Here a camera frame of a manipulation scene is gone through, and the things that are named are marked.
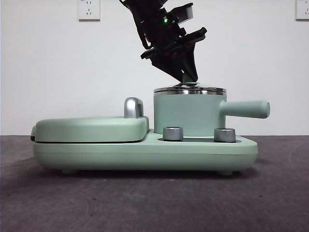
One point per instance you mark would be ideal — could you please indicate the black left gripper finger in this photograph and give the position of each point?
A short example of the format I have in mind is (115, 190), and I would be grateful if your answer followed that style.
(166, 65)
(191, 62)

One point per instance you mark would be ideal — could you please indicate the glass lid with green knob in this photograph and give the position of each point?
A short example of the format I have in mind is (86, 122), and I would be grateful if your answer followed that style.
(169, 89)

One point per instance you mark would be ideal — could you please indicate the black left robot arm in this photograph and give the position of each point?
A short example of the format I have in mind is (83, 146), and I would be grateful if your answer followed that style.
(149, 21)

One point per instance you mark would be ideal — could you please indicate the silver control knob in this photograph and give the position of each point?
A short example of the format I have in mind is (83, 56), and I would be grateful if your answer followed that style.
(172, 133)
(225, 134)

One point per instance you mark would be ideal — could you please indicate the mint green breakfast maker base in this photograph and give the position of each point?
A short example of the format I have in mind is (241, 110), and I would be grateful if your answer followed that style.
(144, 154)

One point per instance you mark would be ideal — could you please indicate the pale grey camera box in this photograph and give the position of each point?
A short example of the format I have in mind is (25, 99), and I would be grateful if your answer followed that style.
(187, 15)

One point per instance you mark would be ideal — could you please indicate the white wall socket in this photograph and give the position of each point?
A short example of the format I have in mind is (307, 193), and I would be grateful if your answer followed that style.
(88, 9)
(303, 9)

